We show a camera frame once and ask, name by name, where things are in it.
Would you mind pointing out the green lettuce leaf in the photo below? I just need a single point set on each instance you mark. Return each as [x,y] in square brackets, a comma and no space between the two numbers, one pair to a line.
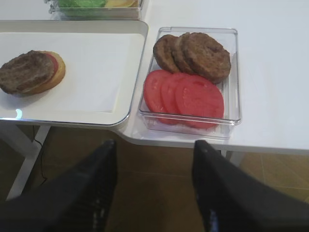
[80,7]

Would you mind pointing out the bottom bun half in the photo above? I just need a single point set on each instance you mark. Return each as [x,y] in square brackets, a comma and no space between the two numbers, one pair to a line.
[55,80]

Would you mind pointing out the tomato slice on bun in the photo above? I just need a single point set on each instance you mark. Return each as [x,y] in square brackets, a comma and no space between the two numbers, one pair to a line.
[54,61]

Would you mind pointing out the left red tomato slice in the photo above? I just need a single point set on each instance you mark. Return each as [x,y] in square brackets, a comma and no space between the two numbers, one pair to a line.
[152,90]

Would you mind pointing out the red tomato slice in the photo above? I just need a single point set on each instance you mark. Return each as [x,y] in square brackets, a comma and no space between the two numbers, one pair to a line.
[197,96]
[152,90]
[168,91]

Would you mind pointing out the clear bin with lettuce cheese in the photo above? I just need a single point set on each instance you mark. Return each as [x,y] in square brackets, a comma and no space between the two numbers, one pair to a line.
[132,13]

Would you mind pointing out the yellow cheese slices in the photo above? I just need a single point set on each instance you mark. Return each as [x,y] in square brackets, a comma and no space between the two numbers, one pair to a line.
[121,3]

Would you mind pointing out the white metal serving tray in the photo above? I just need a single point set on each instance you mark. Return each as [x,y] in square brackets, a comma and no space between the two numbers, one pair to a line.
[102,64]

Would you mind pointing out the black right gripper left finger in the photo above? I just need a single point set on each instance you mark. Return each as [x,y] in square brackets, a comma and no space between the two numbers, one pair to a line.
[79,200]

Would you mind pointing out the brown meat patty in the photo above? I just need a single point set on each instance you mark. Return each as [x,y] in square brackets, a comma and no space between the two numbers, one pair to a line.
[206,57]
[26,72]
[178,56]
[162,52]

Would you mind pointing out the front red tomato slice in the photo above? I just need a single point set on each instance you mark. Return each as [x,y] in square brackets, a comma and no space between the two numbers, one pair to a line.
[197,96]

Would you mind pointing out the clear bin with patties tomatoes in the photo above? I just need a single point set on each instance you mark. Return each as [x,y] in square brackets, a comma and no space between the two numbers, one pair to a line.
[229,88]

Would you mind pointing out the middle red tomato slice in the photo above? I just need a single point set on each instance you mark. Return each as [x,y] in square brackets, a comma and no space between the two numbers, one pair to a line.
[168,91]

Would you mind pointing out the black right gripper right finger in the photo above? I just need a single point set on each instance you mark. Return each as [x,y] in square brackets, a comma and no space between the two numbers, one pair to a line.
[229,200]

